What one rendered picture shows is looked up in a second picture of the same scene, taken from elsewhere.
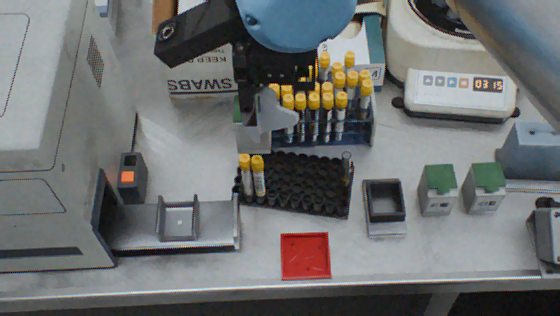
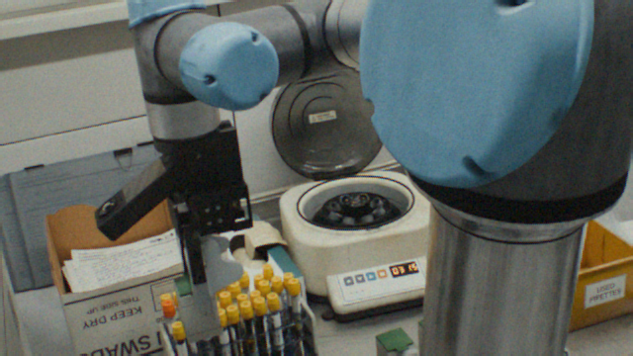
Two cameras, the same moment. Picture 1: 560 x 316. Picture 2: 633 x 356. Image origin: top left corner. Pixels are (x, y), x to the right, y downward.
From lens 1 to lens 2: 39 cm
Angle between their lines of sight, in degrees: 37
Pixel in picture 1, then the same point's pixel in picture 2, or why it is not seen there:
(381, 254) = not seen: outside the picture
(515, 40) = not seen: hidden behind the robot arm
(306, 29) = (248, 83)
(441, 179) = (396, 341)
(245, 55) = (185, 201)
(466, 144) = (407, 327)
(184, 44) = (128, 207)
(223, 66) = (138, 319)
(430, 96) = (356, 294)
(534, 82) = not seen: hidden behind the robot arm
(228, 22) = (166, 172)
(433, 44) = (341, 241)
